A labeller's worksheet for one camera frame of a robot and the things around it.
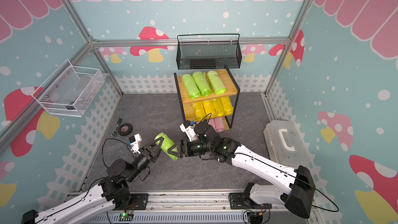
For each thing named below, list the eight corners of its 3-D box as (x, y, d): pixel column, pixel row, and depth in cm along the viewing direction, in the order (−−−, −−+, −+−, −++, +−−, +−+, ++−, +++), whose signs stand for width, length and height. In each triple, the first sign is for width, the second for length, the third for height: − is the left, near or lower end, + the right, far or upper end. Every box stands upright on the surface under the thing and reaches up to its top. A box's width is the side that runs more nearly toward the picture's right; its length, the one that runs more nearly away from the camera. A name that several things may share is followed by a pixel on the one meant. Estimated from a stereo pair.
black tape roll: (117, 135, 100) (116, 133, 98) (121, 124, 105) (120, 123, 104) (130, 135, 100) (129, 133, 98) (134, 124, 105) (133, 123, 104)
